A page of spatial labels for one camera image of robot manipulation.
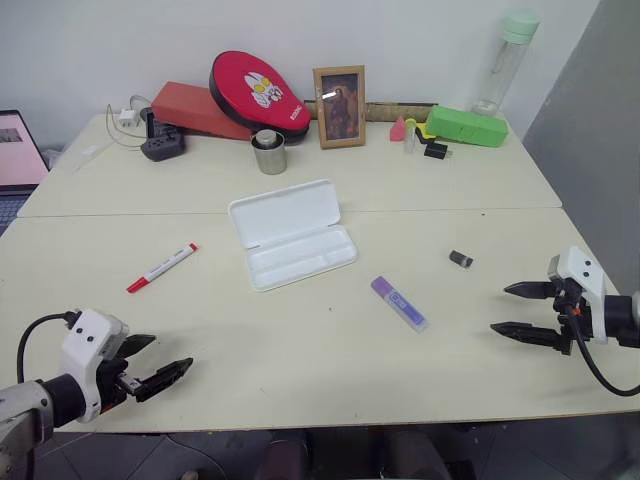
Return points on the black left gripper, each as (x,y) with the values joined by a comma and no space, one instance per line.
(112,382)

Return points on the white open pencil case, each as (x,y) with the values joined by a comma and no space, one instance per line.
(290,225)

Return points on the dark grey socket cube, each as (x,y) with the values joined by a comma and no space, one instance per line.
(162,147)

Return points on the silver metal tin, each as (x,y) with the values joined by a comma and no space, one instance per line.
(268,155)

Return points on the clear bottle with green lid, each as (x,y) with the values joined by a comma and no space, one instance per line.
(502,65)

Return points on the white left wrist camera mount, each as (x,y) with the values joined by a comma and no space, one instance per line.
(85,345)

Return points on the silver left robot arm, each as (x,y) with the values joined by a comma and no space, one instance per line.
(25,410)

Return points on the white charger plug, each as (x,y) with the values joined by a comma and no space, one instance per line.
(128,120)

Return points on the green rectangular box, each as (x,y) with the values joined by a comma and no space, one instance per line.
(465,126)

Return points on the red rectangular box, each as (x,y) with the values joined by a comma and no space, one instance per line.
(185,107)

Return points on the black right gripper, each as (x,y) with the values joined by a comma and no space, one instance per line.
(567,315)

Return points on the black power strip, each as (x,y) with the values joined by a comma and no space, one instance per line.
(159,127)

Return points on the red and white marker pen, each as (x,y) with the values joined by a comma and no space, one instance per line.
(162,267)

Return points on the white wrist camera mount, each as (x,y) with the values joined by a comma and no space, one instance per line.
(85,345)
(580,267)

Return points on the wooden ruler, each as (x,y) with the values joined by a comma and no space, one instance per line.
(385,111)

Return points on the small black cap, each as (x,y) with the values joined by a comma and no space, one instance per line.
(461,259)

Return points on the laptop computer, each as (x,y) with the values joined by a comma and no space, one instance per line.
(17,150)

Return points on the yellow sticky note pad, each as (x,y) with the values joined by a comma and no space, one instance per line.
(424,131)

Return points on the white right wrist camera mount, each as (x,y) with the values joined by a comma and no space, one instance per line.
(580,267)

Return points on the red paddle case with cartoon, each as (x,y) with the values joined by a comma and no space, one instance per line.
(250,90)

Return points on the clear tube with yellow cap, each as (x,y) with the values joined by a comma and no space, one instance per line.
(410,137)

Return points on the pink eraser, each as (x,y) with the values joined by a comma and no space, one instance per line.
(397,131)

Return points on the black plug adapter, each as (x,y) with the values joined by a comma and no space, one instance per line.
(437,151)

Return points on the wooden picture frame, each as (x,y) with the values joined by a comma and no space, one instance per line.
(341,107)

